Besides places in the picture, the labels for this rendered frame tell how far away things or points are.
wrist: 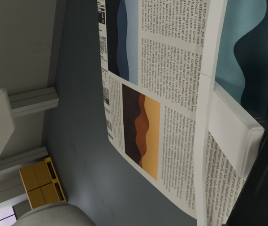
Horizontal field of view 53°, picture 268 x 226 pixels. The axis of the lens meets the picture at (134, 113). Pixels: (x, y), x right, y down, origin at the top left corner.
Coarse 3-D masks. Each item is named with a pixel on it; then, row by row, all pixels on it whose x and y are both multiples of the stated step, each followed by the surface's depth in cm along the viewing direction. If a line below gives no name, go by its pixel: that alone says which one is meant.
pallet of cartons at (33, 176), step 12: (24, 168) 655; (36, 168) 664; (48, 168) 674; (24, 180) 644; (36, 180) 653; (48, 180) 663; (36, 192) 644; (48, 192) 655; (60, 192) 696; (36, 204) 633
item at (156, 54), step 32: (128, 0) 25; (160, 0) 21; (192, 0) 18; (128, 32) 26; (160, 32) 22; (192, 32) 19; (128, 64) 27; (160, 64) 23; (192, 64) 20; (128, 96) 29; (160, 96) 24; (128, 128) 31; (160, 128) 26; (128, 160) 33; (160, 160) 27
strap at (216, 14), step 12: (216, 0) 15; (216, 12) 15; (216, 24) 15; (216, 36) 15; (204, 48) 16; (216, 48) 15; (204, 60) 16; (216, 60) 16; (204, 72) 17; (204, 84) 17; (204, 96) 17; (204, 108) 17; (204, 120) 18; (204, 132) 18; (204, 144) 18; (204, 156) 19; (204, 168) 20; (204, 180) 20; (204, 192) 21; (204, 204) 22; (204, 216) 22
